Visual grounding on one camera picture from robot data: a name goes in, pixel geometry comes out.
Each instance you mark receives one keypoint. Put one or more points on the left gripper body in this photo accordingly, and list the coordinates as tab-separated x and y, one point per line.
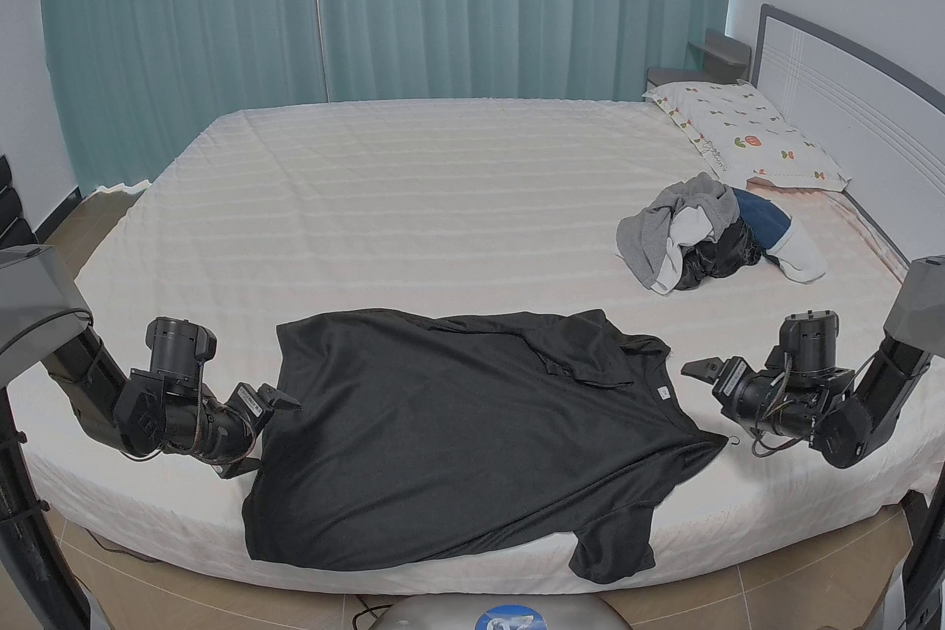
251	405

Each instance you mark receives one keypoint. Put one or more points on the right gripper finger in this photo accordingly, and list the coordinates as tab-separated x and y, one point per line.
712	371

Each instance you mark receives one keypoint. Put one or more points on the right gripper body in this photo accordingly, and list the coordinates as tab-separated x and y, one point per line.
734	383

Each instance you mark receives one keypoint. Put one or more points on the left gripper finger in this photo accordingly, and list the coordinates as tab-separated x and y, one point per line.
280	401

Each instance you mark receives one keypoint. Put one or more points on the black T-shirt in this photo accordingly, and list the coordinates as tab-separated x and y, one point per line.
458	450

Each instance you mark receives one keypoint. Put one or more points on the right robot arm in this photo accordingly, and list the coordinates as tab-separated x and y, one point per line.
849	420

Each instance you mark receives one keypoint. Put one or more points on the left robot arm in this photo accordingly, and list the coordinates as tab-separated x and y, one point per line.
148	413

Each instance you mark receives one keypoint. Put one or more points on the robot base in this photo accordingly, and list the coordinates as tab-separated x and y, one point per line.
443	616

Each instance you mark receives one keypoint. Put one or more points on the pile of clothes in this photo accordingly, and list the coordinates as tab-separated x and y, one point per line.
650	236

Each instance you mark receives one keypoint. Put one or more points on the white printed pillow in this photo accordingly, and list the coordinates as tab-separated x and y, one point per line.
746	132

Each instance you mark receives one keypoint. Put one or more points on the black chest of drawers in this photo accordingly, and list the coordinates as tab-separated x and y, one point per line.
13	206

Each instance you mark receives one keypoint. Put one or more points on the grey bedside table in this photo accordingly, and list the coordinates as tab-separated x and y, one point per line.
727	50

